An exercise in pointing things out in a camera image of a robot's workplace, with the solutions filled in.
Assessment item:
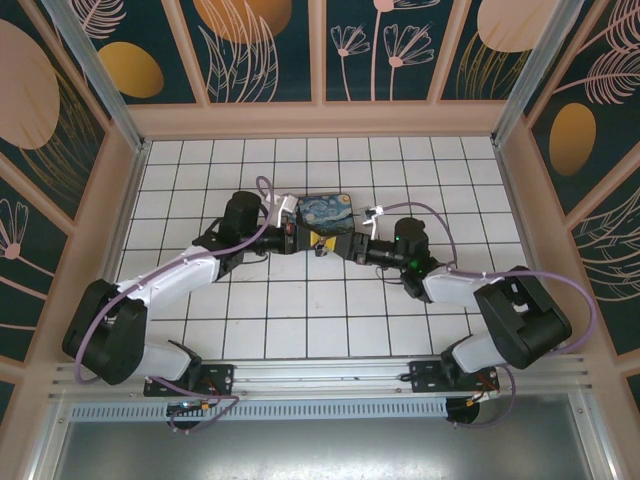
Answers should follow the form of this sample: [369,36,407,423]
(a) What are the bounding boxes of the blue starry night print box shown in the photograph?
[293,191,357,257]

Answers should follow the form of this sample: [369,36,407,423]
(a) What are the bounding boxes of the small green circuit board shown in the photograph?
[166,399,211,417]

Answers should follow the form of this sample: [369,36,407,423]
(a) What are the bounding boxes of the grey metal sheet panel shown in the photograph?
[49,418,601,480]

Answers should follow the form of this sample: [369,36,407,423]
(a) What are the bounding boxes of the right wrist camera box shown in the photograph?
[357,204,385,239]

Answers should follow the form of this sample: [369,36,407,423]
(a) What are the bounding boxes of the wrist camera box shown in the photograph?
[264,192,299,229]
[357,204,385,239]

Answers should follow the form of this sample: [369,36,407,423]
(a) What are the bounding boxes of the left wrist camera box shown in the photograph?
[264,192,299,229]

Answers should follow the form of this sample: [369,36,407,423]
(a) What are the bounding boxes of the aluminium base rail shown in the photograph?
[49,355,599,401]

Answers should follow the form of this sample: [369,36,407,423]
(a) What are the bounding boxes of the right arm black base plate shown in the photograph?
[407,359,501,399]

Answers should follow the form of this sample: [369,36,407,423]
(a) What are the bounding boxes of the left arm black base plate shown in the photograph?
[143,363,236,399]

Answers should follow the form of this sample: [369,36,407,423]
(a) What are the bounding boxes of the grey slotted cable duct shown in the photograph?
[69,397,449,421]

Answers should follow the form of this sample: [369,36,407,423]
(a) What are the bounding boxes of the left aluminium corner post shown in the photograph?
[42,0,151,156]

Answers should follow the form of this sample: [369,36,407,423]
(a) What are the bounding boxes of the aluminium corner post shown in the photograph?
[492,0,601,147]
[42,0,151,156]

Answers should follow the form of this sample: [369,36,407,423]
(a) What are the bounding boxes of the right aluminium corner post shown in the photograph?
[492,0,601,147]

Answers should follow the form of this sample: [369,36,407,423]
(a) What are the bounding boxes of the aluminium frame profile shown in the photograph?
[29,397,74,480]
[569,394,619,480]

